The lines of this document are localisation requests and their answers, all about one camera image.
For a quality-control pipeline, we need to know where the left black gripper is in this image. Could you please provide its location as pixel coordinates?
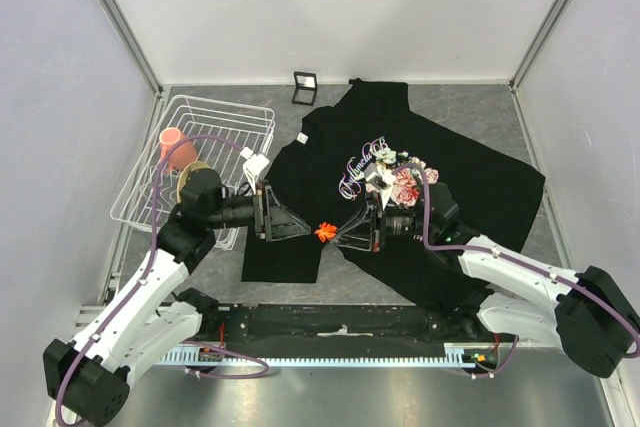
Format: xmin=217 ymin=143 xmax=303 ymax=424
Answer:
xmin=206 ymin=179 xmax=311 ymax=241

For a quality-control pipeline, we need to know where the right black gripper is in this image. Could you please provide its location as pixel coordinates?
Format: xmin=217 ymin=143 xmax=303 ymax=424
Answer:
xmin=330 ymin=191 xmax=436 ymax=252

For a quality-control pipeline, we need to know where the orange butterfly brooch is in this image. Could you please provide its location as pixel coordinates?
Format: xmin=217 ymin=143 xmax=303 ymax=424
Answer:
xmin=314 ymin=222 xmax=338 ymax=243

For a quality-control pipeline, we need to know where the black printed t-shirt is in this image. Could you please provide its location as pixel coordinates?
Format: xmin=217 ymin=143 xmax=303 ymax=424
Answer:
xmin=242 ymin=79 xmax=545 ymax=311

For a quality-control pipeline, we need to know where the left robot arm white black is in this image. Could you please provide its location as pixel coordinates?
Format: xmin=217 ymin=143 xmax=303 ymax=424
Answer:
xmin=43 ymin=168 xmax=311 ymax=426

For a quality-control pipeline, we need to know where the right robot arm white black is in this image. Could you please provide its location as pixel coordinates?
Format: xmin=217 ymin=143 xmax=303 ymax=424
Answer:
xmin=332 ymin=183 xmax=639 ymax=378

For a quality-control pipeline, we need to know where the tan round plate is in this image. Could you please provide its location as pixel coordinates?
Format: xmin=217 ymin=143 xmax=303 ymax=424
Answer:
xmin=177 ymin=161 xmax=210 ymax=190

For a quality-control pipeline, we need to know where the pink plastic cup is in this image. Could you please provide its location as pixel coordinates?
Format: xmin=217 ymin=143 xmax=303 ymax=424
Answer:
xmin=158 ymin=127 xmax=198 ymax=173

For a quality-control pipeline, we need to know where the small black open box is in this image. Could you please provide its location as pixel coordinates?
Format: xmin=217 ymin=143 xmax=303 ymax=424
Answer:
xmin=291 ymin=71 xmax=318 ymax=106

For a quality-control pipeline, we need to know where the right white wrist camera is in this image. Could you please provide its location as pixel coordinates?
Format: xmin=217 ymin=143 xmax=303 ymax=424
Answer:
xmin=364 ymin=164 xmax=396 ymax=209

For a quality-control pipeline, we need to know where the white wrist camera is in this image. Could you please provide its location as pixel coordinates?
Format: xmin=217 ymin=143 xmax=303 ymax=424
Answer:
xmin=240 ymin=147 xmax=270 ymax=190
xmin=364 ymin=164 xmax=396 ymax=209

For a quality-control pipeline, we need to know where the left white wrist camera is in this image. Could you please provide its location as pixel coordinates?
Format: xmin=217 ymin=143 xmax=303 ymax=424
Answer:
xmin=240 ymin=147 xmax=270 ymax=190

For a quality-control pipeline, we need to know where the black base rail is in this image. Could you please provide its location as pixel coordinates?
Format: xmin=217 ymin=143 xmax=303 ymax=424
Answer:
xmin=194 ymin=304 xmax=513 ymax=346

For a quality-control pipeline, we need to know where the white wire basket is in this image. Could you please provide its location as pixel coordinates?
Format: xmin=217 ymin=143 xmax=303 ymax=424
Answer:
xmin=110 ymin=95 xmax=276 ymax=232

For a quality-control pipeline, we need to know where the toothed aluminium cable rail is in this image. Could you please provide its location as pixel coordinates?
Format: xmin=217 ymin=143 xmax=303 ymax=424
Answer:
xmin=157 ymin=344 xmax=491 ymax=368

